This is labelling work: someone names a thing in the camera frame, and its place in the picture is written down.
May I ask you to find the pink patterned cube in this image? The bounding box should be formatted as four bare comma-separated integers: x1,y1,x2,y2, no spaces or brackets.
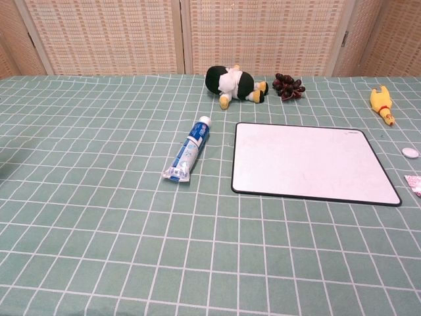
404,174,421,198

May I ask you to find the black white penguin plush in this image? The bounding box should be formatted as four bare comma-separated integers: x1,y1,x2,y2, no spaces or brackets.
205,64,270,111

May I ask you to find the dark red grape bunch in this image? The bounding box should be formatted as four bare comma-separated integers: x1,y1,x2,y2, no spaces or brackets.
272,72,307,101

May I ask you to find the yellow rubber chicken toy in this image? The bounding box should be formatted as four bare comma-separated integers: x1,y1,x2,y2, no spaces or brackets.
369,84,395,127

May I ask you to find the green checked tablecloth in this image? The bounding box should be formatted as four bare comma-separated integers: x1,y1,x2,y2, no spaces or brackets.
0,74,421,316

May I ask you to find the white board with black rim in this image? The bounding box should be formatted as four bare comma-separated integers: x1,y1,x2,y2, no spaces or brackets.
230,122,403,207

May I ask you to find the bamboo folding screen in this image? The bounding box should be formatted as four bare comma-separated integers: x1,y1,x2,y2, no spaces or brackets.
0,0,421,80

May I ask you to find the blue white toothpaste tube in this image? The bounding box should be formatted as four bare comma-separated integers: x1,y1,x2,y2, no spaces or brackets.
162,115,212,184

